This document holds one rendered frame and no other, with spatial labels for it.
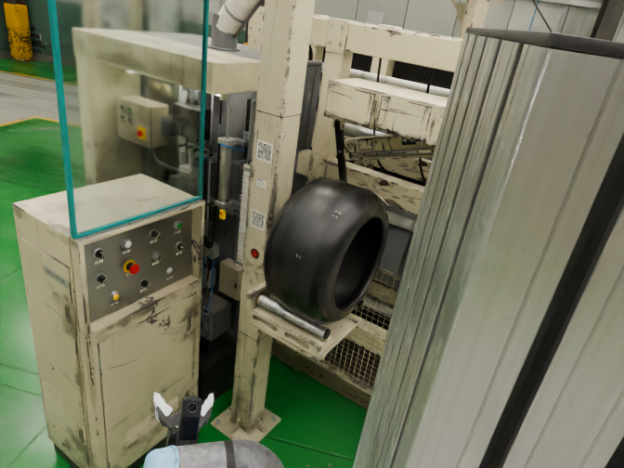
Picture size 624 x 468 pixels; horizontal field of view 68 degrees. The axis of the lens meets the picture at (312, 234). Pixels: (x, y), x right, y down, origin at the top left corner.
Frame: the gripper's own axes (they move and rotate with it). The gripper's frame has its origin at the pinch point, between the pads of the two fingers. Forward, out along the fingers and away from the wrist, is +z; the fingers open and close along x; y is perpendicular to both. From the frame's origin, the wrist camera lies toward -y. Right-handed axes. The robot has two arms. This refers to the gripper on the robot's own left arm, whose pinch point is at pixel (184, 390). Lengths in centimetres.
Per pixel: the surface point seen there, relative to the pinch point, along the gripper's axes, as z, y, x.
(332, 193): 53, -44, 46
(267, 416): 81, 98, 60
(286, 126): 73, -60, 28
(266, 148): 75, -50, 24
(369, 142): 84, -59, 68
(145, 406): 61, 69, -6
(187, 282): 79, 16, 4
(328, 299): 34, -11, 48
